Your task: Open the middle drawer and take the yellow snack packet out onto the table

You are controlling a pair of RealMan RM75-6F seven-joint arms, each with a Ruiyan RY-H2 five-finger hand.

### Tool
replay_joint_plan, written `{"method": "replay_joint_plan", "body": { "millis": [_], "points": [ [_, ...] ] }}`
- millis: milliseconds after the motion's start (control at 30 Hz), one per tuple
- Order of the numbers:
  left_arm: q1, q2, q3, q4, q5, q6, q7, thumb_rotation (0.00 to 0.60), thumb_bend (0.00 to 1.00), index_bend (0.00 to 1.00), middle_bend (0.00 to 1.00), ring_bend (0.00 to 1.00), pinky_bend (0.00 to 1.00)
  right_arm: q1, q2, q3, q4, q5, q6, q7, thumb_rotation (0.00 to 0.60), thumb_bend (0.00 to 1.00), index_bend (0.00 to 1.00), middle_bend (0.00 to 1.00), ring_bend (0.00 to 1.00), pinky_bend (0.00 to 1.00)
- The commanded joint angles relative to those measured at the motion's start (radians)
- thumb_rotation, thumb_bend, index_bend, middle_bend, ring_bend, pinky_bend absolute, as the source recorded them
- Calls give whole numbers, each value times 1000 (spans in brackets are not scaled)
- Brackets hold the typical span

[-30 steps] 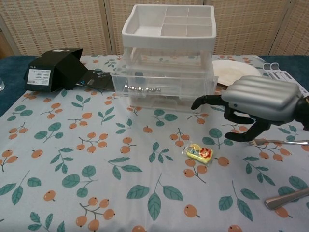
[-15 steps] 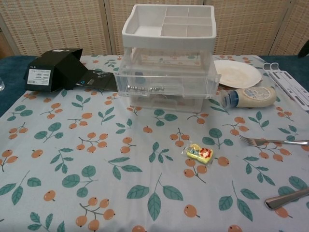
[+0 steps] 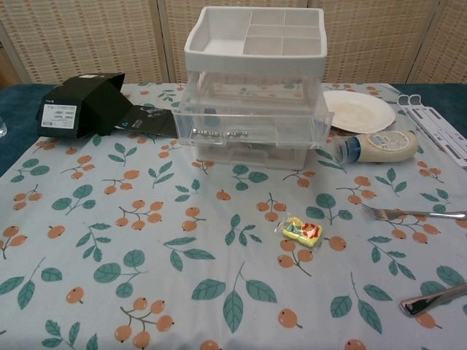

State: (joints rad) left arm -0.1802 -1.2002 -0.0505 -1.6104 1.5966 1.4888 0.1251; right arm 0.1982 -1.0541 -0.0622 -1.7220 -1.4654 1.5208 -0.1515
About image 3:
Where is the clear drawer holding bead chain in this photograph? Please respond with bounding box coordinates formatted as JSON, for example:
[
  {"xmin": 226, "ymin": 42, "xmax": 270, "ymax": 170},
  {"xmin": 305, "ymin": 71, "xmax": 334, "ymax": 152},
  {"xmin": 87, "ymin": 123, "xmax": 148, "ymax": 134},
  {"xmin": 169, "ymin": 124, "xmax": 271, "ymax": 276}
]
[{"xmin": 171, "ymin": 89, "xmax": 336, "ymax": 149}]

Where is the yellow snack packet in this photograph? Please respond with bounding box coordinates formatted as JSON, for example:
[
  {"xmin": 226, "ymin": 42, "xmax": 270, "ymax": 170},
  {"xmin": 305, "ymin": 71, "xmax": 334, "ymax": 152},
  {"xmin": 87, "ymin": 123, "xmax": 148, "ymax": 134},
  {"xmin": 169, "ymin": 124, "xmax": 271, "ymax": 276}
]
[{"xmin": 274, "ymin": 217, "xmax": 325, "ymax": 249}]

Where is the clear plastic drawer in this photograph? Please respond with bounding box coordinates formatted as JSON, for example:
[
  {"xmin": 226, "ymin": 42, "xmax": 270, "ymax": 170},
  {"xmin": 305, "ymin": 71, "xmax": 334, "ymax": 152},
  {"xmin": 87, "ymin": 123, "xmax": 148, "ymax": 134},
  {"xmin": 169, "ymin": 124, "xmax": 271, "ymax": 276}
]
[{"xmin": 196, "ymin": 141, "xmax": 306, "ymax": 171}]

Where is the white drawer organizer box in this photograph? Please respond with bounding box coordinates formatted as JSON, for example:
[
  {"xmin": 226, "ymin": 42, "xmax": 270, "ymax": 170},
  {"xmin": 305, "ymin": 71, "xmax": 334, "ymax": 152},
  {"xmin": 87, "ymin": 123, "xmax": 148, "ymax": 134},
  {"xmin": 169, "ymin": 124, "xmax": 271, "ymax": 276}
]
[{"xmin": 184, "ymin": 5, "xmax": 328, "ymax": 171}]

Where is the dark blue small object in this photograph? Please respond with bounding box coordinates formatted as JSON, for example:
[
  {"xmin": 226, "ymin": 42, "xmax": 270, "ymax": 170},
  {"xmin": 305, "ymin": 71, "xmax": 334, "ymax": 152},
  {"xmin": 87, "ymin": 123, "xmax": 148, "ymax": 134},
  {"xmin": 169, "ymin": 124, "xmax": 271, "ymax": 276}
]
[{"xmin": 204, "ymin": 106, "xmax": 222, "ymax": 127}]

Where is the flat black cardboard sleeve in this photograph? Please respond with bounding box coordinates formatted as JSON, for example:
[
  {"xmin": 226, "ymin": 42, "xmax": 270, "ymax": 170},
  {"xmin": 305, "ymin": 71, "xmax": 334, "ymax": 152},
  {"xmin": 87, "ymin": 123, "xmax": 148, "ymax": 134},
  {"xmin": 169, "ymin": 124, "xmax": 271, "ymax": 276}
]
[{"xmin": 118, "ymin": 104, "xmax": 178, "ymax": 139}]

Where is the floral leaf and berry tablecloth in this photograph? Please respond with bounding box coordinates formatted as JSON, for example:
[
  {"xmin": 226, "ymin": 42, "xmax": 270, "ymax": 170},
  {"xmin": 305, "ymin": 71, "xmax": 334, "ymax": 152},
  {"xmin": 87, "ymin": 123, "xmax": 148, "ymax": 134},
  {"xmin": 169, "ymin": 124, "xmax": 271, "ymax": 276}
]
[{"xmin": 0, "ymin": 82, "xmax": 467, "ymax": 350}]

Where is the white paper plate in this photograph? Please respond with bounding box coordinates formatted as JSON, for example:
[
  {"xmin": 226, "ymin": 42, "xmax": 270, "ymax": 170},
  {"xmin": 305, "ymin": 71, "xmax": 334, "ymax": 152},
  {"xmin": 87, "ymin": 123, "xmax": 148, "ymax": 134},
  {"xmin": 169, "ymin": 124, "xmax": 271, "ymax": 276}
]
[{"xmin": 323, "ymin": 90, "xmax": 396, "ymax": 133}]

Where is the mayonnaise squeeze bottle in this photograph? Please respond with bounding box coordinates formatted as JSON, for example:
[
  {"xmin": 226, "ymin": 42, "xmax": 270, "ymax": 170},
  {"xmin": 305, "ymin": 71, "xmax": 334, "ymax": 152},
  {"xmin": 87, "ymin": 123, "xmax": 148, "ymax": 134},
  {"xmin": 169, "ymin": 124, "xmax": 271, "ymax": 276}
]
[{"xmin": 332, "ymin": 130, "xmax": 420, "ymax": 166}]

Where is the metal fork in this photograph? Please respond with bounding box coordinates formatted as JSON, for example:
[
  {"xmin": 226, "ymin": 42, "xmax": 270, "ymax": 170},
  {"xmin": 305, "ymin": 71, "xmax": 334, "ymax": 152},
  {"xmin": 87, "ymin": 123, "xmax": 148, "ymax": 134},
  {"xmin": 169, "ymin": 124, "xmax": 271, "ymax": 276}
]
[{"xmin": 360, "ymin": 203, "xmax": 467, "ymax": 222}]

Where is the black cardboard box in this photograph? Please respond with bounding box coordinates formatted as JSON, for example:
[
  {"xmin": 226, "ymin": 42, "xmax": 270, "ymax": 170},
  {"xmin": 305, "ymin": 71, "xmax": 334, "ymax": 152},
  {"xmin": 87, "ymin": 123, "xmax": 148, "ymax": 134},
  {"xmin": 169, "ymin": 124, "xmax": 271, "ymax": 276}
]
[{"xmin": 35, "ymin": 72, "xmax": 134, "ymax": 140}]

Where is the woven bamboo folding screen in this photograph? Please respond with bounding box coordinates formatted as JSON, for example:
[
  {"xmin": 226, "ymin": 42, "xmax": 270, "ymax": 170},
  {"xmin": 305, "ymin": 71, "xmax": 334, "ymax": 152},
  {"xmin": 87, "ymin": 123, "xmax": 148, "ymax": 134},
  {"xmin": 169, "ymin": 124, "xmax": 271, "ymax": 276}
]
[{"xmin": 0, "ymin": 0, "xmax": 467, "ymax": 88}]

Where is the white folding stand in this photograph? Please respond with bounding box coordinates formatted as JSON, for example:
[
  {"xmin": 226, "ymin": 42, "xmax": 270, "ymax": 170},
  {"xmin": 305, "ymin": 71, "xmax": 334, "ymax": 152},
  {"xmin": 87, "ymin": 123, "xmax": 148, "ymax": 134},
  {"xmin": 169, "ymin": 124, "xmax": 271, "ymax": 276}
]
[{"xmin": 397, "ymin": 93, "xmax": 467, "ymax": 163}]

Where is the metal table knife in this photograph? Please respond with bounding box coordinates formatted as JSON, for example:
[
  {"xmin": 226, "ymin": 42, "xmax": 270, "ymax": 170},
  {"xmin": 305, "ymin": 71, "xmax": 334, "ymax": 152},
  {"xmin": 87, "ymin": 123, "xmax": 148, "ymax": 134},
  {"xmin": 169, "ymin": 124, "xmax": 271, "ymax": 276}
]
[{"xmin": 399, "ymin": 283, "xmax": 467, "ymax": 317}]

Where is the metal bead chain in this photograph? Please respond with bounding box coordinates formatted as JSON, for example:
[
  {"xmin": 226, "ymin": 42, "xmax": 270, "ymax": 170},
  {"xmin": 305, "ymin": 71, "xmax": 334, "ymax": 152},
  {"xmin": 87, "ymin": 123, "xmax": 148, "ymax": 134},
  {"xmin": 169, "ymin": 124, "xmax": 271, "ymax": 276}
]
[{"xmin": 191, "ymin": 127, "xmax": 251, "ymax": 139}]

